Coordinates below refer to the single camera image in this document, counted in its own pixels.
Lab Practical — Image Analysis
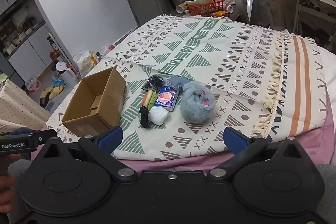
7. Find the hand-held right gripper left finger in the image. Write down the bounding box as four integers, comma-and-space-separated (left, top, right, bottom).
42, 126, 138, 182

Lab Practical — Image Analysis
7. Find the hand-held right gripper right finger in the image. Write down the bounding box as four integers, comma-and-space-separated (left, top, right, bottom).
207, 126, 305, 182

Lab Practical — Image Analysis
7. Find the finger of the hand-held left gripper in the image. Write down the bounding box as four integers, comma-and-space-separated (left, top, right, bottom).
0, 130, 40, 136

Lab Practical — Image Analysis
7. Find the brown cardboard box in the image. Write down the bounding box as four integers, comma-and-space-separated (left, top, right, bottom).
62, 67, 128, 138

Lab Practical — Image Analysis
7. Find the large blue-grey plush toy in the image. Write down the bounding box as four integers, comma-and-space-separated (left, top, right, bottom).
180, 81, 217, 125

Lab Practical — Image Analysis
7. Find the burger plush toy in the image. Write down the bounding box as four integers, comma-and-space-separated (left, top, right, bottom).
142, 90, 157, 110

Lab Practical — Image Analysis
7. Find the black glittery pouch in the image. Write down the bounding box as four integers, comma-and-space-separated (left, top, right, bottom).
142, 75, 165, 92

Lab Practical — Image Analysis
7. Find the white soft bundle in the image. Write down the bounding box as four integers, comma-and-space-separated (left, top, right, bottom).
148, 106, 169, 125

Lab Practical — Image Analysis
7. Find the person's left hand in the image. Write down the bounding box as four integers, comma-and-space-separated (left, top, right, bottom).
0, 174, 15, 216

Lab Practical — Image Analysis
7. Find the dotted cream cloth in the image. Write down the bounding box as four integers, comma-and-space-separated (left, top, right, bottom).
0, 74, 50, 132

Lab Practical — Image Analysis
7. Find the black fabric strip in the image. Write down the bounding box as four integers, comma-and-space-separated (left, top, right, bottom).
139, 105, 150, 128

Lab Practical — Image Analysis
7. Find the yellow slipper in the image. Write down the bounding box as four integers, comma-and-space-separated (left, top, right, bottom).
39, 84, 66, 106

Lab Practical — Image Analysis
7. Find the blue printed packet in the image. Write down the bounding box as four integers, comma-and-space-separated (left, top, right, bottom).
153, 86, 180, 111

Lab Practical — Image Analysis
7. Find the white jug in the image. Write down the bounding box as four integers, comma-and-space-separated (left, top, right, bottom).
52, 61, 76, 83

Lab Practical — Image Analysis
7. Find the bread plastic bag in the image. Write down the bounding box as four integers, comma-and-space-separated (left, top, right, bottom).
72, 51, 99, 75

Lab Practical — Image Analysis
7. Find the small grey plush toy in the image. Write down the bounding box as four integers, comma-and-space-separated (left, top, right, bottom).
168, 76, 191, 89

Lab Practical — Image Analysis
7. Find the orange striped blanket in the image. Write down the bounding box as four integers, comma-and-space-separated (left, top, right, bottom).
268, 35, 327, 143

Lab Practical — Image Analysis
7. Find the green triangle patterned blanket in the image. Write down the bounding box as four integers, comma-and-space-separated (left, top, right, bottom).
46, 15, 294, 161

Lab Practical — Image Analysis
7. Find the white cabinet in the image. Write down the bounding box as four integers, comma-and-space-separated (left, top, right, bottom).
0, 19, 57, 83

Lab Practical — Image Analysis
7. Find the orange plastic basket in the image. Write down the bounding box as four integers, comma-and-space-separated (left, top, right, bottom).
187, 0, 226, 16

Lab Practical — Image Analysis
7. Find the printed plastic bag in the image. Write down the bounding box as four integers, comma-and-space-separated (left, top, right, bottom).
262, 0, 297, 30

